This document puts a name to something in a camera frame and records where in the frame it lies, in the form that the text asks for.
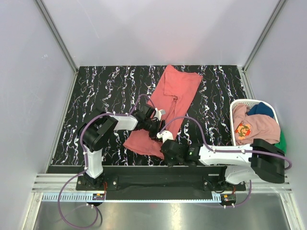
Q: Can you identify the red t-shirt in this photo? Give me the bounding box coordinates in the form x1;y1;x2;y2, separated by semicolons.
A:
123;65;202;159

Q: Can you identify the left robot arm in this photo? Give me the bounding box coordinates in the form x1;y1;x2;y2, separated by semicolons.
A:
77;104;165;190

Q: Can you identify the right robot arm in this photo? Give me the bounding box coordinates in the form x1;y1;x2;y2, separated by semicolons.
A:
160;139;286;190

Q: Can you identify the pink printed t-shirt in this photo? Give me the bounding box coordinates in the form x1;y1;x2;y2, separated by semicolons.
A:
232;103;281;145

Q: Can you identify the white laundry basket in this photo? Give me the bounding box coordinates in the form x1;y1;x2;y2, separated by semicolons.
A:
230;99;281;146

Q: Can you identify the blue t-shirt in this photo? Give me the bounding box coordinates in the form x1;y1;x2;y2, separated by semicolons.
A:
247;102;274;118

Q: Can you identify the green t-shirt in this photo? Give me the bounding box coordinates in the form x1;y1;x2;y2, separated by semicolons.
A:
274;131;287;153

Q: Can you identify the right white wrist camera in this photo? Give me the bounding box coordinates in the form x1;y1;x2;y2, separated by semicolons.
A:
156;130;174;143

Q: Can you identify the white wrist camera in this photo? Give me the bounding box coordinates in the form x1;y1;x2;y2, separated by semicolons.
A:
153;108;165;120
156;130;174;143

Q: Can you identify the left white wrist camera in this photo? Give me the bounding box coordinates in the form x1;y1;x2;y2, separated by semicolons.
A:
153;108;165;120

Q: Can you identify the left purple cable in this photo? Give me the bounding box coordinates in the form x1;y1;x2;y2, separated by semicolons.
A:
57;94;156;228

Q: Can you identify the aluminium frame rail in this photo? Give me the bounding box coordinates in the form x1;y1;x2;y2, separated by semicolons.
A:
32;174;292;203

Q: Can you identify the left aluminium corner post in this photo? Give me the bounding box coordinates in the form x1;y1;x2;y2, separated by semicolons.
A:
35;0;79;70

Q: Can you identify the aluminium corner post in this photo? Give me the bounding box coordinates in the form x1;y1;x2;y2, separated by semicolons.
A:
35;0;79;70
242;0;288;72

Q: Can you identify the right aluminium corner post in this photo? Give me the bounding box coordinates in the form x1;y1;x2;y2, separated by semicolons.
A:
242;0;288;72

